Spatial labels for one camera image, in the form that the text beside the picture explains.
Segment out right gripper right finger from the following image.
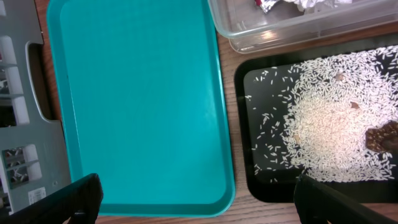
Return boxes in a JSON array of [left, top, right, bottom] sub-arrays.
[[294, 174, 397, 224]]

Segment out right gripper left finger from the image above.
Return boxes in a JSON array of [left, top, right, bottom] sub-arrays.
[[1, 173, 103, 224]]

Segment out white napkin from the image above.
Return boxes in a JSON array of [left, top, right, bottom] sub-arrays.
[[284, 0, 353, 13]]

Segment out red snack wrapper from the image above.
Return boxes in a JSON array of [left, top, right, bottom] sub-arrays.
[[254, 0, 280, 14]]

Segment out grey plastic dish rack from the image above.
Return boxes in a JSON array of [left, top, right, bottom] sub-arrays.
[[1, 0, 71, 216]]

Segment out black tray with rice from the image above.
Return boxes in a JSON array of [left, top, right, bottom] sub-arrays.
[[234, 34, 397, 203]]

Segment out brown food scrap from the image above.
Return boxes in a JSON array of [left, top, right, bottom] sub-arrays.
[[365, 121, 397, 154]]

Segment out teal serving tray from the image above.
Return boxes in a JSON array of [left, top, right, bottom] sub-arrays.
[[47, 0, 236, 217]]

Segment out clear plastic bin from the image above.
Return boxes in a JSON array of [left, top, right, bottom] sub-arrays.
[[208, 0, 397, 54]]

